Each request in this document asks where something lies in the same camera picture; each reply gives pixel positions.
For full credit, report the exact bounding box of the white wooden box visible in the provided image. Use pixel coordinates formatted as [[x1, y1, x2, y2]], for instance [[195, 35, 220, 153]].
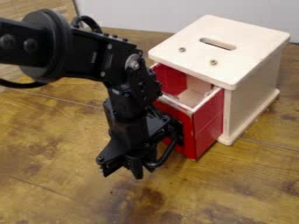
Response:
[[148, 15, 289, 145]]

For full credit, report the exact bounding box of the black metal drawer handle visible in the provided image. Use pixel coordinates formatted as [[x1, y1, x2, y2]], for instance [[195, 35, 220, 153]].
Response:
[[150, 122, 183, 162]]

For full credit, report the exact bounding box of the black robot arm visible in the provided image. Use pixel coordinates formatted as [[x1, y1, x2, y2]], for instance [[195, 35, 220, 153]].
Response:
[[0, 9, 179, 179]]

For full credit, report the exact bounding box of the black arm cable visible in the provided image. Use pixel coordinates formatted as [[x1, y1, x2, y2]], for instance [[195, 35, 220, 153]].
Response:
[[0, 76, 50, 89]]

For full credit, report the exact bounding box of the red drawer front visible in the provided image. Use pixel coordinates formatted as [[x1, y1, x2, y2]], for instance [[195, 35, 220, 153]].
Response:
[[152, 63, 224, 160]]

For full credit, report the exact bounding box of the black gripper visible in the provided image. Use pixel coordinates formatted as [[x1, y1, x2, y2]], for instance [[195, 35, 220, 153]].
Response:
[[96, 100, 173, 179]]

